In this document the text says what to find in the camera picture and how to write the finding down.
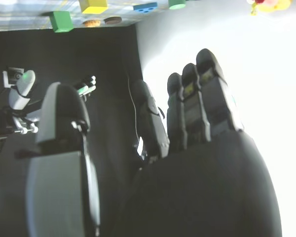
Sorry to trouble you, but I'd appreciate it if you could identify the green cube letter X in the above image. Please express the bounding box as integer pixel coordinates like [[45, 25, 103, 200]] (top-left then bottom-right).
[[48, 11, 74, 33]]

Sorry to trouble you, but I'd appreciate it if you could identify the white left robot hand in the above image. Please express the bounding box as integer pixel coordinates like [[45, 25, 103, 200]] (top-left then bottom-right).
[[14, 48, 283, 237]]

